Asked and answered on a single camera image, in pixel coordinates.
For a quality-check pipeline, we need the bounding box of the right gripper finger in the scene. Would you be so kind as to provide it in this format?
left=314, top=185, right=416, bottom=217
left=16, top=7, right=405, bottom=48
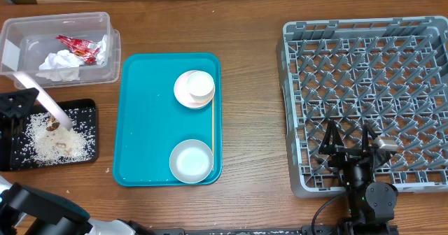
left=318, top=120, right=344, bottom=155
left=361, top=123, right=377, bottom=151

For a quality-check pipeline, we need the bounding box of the brown food scrap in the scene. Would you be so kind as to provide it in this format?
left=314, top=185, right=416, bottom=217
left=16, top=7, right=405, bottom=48
left=46, top=115, right=60, bottom=131

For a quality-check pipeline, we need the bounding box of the large pink plate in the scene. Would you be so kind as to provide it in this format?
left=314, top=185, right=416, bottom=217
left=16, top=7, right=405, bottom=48
left=13, top=71, right=73, bottom=131

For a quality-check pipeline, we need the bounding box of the white napkin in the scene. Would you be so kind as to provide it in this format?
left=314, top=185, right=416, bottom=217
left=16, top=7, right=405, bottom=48
left=36, top=50, right=84, bottom=82

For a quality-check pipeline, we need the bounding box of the red snack wrapper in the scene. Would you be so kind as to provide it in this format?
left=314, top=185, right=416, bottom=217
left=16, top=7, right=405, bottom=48
left=56, top=35, right=107, bottom=64

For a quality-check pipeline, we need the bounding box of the grey bowl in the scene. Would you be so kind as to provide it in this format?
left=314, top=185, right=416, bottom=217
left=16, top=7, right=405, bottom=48
left=169, top=139, right=214, bottom=184

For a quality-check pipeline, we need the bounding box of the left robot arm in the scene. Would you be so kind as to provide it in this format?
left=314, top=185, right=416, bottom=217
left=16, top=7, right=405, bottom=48
left=1, top=88, right=155, bottom=235

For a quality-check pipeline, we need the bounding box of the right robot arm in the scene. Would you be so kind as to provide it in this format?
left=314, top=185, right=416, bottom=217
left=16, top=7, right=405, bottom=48
left=311, top=120, right=398, bottom=234

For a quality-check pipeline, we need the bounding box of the grey dishwasher rack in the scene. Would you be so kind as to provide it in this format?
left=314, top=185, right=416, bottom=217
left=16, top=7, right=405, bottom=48
left=277, top=16, right=447, bottom=197

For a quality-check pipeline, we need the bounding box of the clear plastic waste bin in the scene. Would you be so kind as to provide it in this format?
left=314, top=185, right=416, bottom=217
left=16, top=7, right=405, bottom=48
left=1, top=12, right=121, bottom=88

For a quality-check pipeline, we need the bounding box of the black rectangular tray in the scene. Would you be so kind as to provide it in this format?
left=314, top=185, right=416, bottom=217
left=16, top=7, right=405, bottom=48
left=1, top=99, right=99, bottom=171

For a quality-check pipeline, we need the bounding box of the spilled rice pile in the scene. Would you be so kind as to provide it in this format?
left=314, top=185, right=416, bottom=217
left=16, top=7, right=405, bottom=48
left=10, top=106, right=97, bottom=170

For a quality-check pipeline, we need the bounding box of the wooden chopstick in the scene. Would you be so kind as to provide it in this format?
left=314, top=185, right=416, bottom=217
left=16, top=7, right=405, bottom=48
left=211, top=98, right=215, bottom=171

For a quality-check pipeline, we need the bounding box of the teal serving tray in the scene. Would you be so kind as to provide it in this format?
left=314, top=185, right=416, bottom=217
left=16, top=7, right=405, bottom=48
left=113, top=52, right=223, bottom=187

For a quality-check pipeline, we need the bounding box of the white cup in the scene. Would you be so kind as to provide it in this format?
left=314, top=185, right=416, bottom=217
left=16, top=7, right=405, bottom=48
left=187, top=71, right=215, bottom=102

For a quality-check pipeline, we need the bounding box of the small pink saucer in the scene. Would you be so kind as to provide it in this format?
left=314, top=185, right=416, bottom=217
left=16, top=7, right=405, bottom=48
left=174, top=70, right=216, bottom=109

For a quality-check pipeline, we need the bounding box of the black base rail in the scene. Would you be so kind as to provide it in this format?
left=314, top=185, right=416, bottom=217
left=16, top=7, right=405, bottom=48
left=146, top=224, right=400, bottom=235

